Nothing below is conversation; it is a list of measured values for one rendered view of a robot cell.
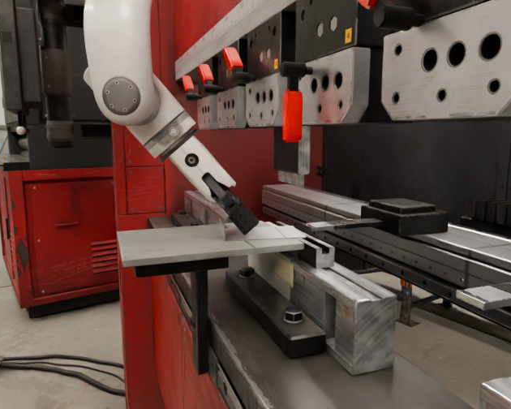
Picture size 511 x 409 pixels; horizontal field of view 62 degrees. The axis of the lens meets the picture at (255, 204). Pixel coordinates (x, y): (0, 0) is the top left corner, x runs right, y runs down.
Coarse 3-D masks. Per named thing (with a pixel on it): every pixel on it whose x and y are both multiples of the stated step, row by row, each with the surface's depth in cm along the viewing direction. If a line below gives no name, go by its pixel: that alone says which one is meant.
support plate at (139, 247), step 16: (224, 224) 78; (128, 240) 66; (144, 240) 66; (160, 240) 66; (176, 240) 66; (192, 240) 66; (208, 240) 66; (256, 240) 66; (272, 240) 66; (288, 240) 66; (128, 256) 57; (144, 256) 57; (160, 256) 58; (176, 256) 58; (192, 256) 59; (208, 256) 60; (224, 256) 61
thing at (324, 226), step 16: (368, 208) 83; (384, 208) 80; (400, 208) 76; (416, 208) 77; (432, 208) 78; (304, 224) 76; (320, 224) 76; (336, 224) 76; (352, 224) 76; (368, 224) 77; (384, 224) 78; (400, 224) 75; (416, 224) 76; (432, 224) 77; (448, 224) 78
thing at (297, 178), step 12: (276, 132) 74; (276, 144) 75; (288, 144) 70; (300, 144) 66; (276, 156) 75; (288, 156) 70; (300, 156) 67; (276, 168) 75; (288, 168) 70; (300, 168) 67; (288, 180) 73; (300, 180) 68
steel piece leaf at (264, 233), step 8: (224, 232) 66; (232, 232) 71; (240, 232) 71; (248, 232) 71; (256, 232) 71; (264, 232) 71; (272, 232) 71; (224, 240) 66; (232, 240) 66; (240, 240) 66
